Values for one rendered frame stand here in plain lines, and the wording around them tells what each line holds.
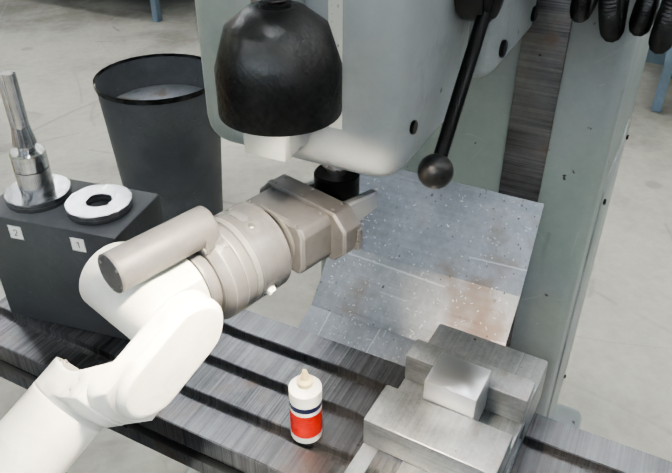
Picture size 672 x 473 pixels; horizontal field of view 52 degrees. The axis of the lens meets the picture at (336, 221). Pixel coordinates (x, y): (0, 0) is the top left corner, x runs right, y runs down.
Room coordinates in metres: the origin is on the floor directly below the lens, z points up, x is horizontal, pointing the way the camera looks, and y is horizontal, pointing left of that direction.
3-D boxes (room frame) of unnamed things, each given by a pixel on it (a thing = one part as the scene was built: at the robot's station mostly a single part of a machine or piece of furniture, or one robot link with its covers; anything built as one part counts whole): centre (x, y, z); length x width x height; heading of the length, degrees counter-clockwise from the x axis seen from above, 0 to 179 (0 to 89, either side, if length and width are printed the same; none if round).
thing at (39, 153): (0.84, 0.43, 1.16); 0.05 x 0.05 x 0.01
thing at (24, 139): (0.84, 0.43, 1.22); 0.03 x 0.03 x 0.11
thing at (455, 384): (0.54, -0.14, 1.01); 0.06 x 0.05 x 0.06; 61
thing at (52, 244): (0.83, 0.38, 1.00); 0.22 x 0.12 x 0.20; 73
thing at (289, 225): (0.54, 0.06, 1.23); 0.13 x 0.12 x 0.10; 48
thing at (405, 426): (0.49, -0.11, 0.99); 0.15 x 0.06 x 0.04; 61
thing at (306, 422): (0.58, 0.04, 0.96); 0.04 x 0.04 x 0.11
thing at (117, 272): (0.47, 0.14, 1.24); 0.11 x 0.11 x 0.11; 48
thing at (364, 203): (0.59, -0.02, 1.23); 0.06 x 0.02 x 0.03; 138
